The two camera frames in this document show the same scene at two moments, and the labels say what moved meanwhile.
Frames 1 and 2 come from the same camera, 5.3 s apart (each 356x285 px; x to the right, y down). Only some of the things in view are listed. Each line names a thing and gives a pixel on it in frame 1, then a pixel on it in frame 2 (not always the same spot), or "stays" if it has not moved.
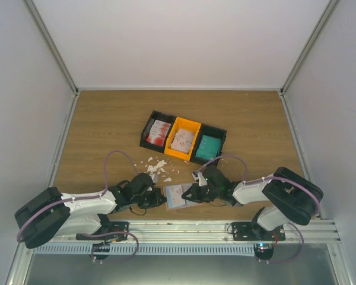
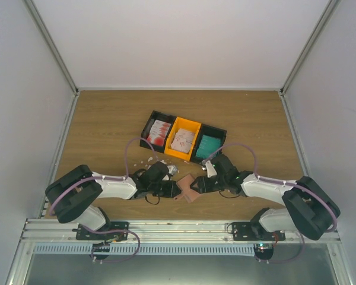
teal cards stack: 209,148 stays
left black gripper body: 145,202 to 163,192
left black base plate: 101,250 stays
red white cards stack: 159,132 stays
